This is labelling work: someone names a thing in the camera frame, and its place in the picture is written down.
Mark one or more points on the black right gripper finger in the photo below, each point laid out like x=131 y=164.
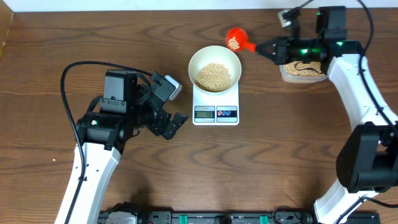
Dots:
x=269 y=46
x=269 y=54

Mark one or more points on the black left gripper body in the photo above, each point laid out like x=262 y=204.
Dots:
x=145 y=114

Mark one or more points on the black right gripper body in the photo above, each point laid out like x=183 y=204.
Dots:
x=298 y=50

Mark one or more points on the red plastic measuring scoop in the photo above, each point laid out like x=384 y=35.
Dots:
x=237 y=40

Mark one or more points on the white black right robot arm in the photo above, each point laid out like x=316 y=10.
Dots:
x=367 y=163

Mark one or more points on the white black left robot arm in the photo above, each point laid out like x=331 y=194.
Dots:
x=129 y=102

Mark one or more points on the white digital kitchen scale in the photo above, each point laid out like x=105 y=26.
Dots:
x=216 y=109

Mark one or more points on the white round bowl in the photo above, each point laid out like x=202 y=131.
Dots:
x=214 y=69

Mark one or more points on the clear plastic soybean container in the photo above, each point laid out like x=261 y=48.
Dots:
x=302 y=73

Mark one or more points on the brown cardboard box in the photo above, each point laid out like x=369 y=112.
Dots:
x=6 y=19

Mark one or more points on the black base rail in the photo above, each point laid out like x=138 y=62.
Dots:
x=129 y=213

